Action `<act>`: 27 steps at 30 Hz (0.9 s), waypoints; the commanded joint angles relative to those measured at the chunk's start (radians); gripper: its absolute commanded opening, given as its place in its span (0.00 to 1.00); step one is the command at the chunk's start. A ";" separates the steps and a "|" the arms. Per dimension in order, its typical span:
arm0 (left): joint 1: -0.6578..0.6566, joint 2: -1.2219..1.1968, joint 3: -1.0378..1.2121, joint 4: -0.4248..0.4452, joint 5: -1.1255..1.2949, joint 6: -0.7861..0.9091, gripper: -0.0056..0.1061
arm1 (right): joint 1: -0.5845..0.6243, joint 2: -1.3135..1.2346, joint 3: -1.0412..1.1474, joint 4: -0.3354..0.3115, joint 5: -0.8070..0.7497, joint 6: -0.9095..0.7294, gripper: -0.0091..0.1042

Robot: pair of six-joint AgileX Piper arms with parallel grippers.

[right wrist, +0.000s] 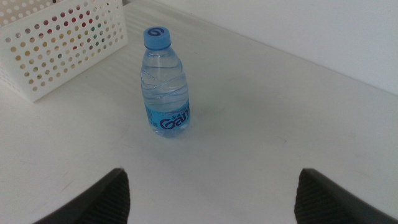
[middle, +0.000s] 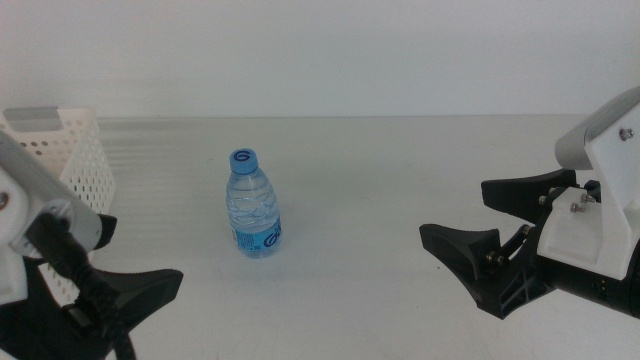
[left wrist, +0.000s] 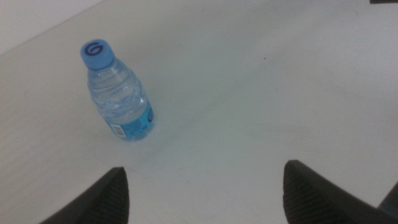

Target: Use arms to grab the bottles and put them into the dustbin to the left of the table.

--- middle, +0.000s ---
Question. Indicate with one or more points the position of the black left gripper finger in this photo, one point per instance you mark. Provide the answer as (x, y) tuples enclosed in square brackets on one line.
[(107, 230), (145, 292)]

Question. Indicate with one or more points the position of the small water bottle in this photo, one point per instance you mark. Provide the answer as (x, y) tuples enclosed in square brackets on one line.
[(252, 210)]

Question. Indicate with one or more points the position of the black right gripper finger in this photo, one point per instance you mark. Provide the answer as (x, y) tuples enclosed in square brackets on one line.
[(515, 197), (460, 250)]

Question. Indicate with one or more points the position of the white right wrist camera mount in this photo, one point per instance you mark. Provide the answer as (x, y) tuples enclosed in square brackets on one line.
[(610, 165)]

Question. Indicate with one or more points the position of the white perforated plastic basket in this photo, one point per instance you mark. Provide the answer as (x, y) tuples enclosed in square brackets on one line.
[(85, 160)]

